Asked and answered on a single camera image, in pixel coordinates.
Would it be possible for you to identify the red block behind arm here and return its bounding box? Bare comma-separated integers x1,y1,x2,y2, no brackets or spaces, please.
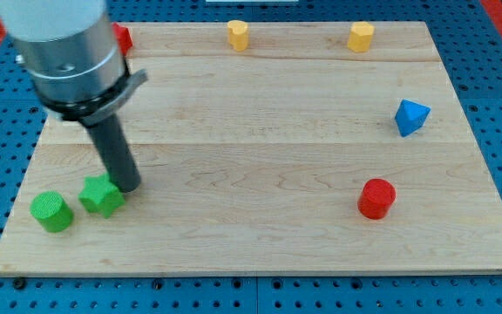
112,23,133,57

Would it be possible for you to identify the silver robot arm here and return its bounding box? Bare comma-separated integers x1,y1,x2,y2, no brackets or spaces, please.
0,0,147,126

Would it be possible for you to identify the wooden board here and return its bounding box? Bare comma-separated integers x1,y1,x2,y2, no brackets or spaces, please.
0,22,502,277

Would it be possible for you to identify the yellow heart block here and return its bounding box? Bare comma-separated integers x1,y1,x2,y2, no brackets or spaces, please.
227,20,249,51

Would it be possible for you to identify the red cylinder block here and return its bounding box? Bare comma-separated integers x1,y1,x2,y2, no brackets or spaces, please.
357,178,397,220

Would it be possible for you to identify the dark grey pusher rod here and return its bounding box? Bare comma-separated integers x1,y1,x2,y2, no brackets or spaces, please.
85,114,141,193

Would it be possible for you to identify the green star block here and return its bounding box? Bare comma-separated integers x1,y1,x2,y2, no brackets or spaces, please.
78,174,126,219

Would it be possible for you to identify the blue triangular block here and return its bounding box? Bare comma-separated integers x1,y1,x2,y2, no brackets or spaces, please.
395,99,431,137

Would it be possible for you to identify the yellow hexagon block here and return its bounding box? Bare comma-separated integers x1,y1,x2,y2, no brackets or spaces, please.
347,21,375,52

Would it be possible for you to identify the green cylinder block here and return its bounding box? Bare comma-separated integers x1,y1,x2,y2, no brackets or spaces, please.
30,191,74,233

